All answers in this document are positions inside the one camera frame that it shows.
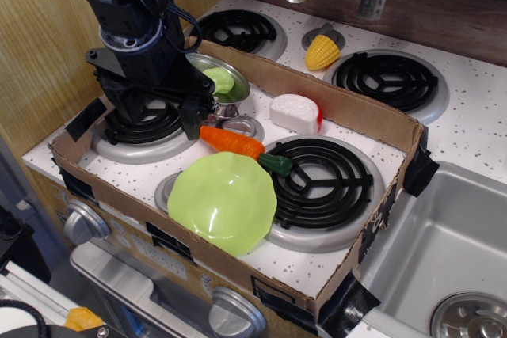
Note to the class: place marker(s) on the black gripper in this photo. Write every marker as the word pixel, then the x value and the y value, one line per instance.
pixel 143 54

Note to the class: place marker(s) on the light green toy broccoli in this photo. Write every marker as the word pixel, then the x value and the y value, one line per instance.
pixel 223 80

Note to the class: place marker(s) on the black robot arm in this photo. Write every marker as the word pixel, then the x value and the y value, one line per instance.
pixel 152 8

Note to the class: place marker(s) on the small steel pan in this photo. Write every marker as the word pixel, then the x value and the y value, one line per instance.
pixel 226 105

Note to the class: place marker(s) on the front left black burner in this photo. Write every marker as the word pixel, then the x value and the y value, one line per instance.
pixel 156 137

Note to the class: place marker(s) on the black burner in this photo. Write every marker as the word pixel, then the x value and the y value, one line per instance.
pixel 401 80
pixel 247 31
pixel 330 193
pixel 156 137

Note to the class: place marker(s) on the orange toy carrot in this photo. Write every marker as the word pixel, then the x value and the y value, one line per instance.
pixel 228 141

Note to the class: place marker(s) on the back left black burner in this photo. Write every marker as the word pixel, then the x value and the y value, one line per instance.
pixel 247 31

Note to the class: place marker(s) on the light green plastic plate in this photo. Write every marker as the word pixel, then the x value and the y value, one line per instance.
pixel 225 198

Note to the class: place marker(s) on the brown cardboard fence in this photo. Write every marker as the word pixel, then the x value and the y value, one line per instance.
pixel 368 117

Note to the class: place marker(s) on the white red toy cheese wedge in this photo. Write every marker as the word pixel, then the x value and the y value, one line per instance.
pixel 296 113

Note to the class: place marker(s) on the left silver stove knob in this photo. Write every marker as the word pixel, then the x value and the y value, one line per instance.
pixel 84 224

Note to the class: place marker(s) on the silver stove knob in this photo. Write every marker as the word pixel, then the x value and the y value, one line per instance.
pixel 84 224
pixel 232 315

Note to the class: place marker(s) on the yellow toy corn cob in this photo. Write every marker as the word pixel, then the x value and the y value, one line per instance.
pixel 321 53

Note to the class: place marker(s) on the front right black burner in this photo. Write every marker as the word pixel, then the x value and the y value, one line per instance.
pixel 330 193

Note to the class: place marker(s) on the right silver stove knob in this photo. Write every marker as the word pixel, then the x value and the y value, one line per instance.
pixel 232 315

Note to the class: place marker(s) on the orange yellow object bottom left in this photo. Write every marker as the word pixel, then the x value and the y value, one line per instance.
pixel 81 319

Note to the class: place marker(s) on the back right black burner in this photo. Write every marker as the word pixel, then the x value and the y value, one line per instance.
pixel 401 80

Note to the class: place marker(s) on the grey plastic sink basin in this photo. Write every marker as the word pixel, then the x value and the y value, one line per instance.
pixel 449 239

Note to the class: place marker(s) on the metal sink drain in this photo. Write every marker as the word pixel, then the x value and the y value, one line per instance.
pixel 469 314

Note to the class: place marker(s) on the silver oven door handle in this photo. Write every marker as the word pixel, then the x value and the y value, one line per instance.
pixel 132 295

